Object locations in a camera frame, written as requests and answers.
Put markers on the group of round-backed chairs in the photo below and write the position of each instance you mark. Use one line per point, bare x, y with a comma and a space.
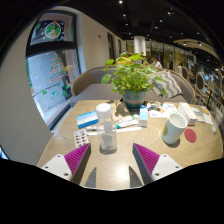
200, 81

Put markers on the group of ceiling lights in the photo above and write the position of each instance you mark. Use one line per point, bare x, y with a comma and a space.
160, 20

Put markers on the small light blue carton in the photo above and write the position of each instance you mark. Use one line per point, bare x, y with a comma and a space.
143, 116

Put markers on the white cylindrical column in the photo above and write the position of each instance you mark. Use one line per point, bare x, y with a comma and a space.
139, 45

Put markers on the printed paper leaflet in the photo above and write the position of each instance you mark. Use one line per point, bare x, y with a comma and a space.
165, 110

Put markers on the white tube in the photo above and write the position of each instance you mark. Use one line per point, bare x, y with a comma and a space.
127, 122

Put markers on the white paper napkin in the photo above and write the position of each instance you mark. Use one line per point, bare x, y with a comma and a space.
208, 119

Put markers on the person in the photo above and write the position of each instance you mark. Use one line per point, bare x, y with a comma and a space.
156, 63
123, 61

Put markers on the flat round red coaster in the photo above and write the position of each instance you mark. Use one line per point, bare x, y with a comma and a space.
190, 136

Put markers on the flat blue box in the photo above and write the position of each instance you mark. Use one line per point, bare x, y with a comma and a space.
87, 119

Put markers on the grey curved sofa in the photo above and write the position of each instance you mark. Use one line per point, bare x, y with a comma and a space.
90, 90

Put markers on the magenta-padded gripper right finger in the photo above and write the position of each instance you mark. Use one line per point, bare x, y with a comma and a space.
148, 159

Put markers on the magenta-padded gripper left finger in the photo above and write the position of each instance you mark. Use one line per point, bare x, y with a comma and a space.
76, 159

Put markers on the small white and blue box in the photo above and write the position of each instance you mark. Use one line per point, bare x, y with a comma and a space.
196, 111

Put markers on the green potted plant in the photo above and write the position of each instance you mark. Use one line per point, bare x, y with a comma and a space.
133, 78

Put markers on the clear plastic bottle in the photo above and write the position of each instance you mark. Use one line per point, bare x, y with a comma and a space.
106, 131

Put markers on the white ceramic mug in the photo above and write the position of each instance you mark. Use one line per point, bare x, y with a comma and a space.
173, 129

